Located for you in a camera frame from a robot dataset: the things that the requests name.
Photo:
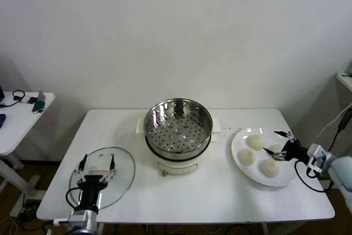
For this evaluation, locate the round glass pot lid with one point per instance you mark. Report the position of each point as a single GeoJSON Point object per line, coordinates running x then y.
{"type": "Point", "coordinates": [121, 163]}

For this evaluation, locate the white shelf table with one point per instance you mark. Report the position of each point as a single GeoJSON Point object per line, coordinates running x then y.
{"type": "Point", "coordinates": [345, 81]}

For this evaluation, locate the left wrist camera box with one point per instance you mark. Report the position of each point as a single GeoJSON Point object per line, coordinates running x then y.
{"type": "Point", "coordinates": [60, 221]}

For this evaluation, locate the large white plate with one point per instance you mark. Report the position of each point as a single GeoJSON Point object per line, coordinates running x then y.
{"type": "Point", "coordinates": [247, 174]}

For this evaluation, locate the white side table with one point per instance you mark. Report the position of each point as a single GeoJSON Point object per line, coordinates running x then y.
{"type": "Point", "coordinates": [16, 133]}

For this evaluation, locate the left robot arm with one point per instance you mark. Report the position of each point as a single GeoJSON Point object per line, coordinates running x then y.
{"type": "Point", "coordinates": [85, 222]}

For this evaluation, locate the white steamed baozi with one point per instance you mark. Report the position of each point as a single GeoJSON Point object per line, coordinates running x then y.
{"type": "Point", "coordinates": [255, 142]}
{"type": "Point", "coordinates": [275, 147]}
{"type": "Point", "coordinates": [270, 168]}
{"type": "Point", "coordinates": [247, 157]}

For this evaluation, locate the small white box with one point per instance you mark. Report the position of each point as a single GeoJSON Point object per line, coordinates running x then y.
{"type": "Point", "coordinates": [26, 99]}

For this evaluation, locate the dark laptop screen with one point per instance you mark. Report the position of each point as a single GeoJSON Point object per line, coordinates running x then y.
{"type": "Point", "coordinates": [1, 94]}

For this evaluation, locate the perforated steel steamer basket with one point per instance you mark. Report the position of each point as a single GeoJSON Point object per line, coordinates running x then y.
{"type": "Point", "coordinates": [178, 136]}

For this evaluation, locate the grey upright card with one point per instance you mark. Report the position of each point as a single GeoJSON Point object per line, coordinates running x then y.
{"type": "Point", "coordinates": [41, 96]}

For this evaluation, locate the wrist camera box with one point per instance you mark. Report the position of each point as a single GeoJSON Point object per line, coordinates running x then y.
{"type": "Point", "coordinates": [60, 221]}
{"type": "Point", "coordinates": [316, 158]}

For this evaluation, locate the pale green object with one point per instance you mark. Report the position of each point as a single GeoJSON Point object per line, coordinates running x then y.
{"type": "Point", "coordinates": [349, 68]}

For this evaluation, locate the green flat object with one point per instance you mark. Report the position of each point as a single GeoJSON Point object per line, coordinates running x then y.
{"type": "Point", "coordinates": [38, 106]}

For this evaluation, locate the dark blue pouch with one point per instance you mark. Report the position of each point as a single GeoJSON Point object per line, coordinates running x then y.
{"type": "Point", "coordinates": [2, 120]}

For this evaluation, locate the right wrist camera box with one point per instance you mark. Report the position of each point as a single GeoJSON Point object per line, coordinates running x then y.
{"type": "Point", "coordinates": [316, 158]}

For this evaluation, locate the floor power strip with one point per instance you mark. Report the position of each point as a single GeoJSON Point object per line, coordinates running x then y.
{"type": "Point", "coordinates": [30, 204]}

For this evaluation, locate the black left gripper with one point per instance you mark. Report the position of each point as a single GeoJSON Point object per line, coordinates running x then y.
{"type": "Point", "coordinates": [92, 191]}

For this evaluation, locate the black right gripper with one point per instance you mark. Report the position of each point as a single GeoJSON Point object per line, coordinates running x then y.
{"type": "Point", "coordinates": [295, 152]}

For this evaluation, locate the small black device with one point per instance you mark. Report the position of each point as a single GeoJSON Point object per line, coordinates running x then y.
{"type": "Point", "coordinates": [32, 99]}

